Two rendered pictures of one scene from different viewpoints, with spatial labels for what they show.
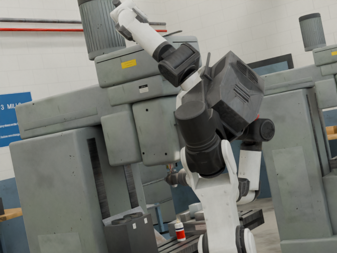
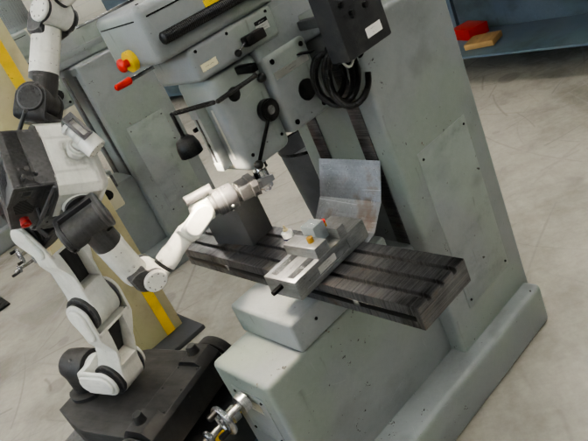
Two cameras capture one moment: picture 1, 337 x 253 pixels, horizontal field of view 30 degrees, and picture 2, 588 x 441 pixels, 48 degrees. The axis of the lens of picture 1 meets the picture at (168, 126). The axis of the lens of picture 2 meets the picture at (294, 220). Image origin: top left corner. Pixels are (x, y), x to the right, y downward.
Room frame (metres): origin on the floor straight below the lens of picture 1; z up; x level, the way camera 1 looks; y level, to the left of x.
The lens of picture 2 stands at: (3.86, -1.84, 1.99)
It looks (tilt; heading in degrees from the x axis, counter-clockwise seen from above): 25 degrees down; 112
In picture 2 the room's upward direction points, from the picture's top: 25 degrees counter-clockwise
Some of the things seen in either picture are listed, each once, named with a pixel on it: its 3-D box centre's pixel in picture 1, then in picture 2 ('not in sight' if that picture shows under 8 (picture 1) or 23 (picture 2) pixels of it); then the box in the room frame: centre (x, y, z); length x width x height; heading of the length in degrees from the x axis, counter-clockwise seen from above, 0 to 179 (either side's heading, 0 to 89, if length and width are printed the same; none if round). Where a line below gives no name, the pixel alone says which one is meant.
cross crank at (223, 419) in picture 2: not in sight; (231, 412); (2.78, -0.38, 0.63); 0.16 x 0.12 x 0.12; 55
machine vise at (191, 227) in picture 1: (203, 220); (315, 250); (3.17, -0.08, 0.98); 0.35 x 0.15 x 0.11; 57
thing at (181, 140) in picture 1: (182, 131); (211, 138); (3.00, -0.06, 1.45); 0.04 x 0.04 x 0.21; 55
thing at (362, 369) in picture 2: not in sight; (343, 361); (3.05, 0.01, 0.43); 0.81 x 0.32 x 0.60; 55
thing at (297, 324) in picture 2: not in sight; (312, 283); (3.07, 0.03, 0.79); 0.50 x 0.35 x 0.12; 55
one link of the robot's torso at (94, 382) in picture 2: not in sight; (112, 367); (2.17, -0.08, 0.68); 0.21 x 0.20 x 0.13; 163
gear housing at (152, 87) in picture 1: (148, 89); (214, 45); (3.09, 0.06, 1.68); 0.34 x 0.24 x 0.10; 55
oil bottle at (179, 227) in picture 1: (179, 229); (289, 238); (3.05, 0.04, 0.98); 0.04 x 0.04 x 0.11
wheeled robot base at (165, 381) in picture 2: not in sight; (129, 384); (2.20, -0.09, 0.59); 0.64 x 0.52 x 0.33; 163
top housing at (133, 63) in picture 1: (147, 61); (188, 8); (3.07, 0.04, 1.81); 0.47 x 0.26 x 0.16; 55
